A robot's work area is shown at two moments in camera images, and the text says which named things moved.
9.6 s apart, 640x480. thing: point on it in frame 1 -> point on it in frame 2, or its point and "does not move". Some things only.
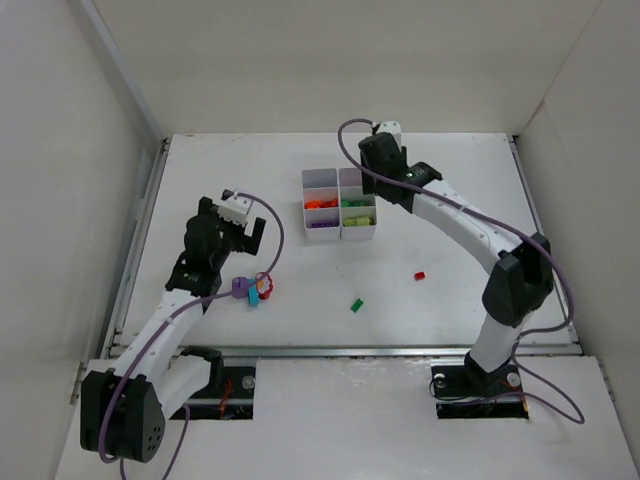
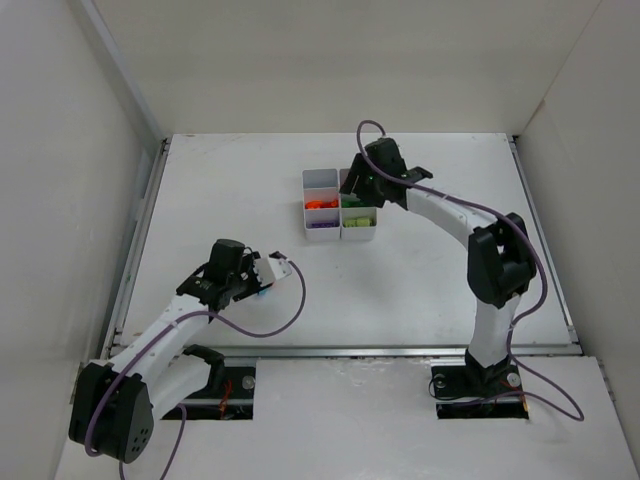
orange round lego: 313,204 does not move
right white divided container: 357,211 does not move
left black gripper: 240,235 -> 245,288
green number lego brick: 349,203 does not move
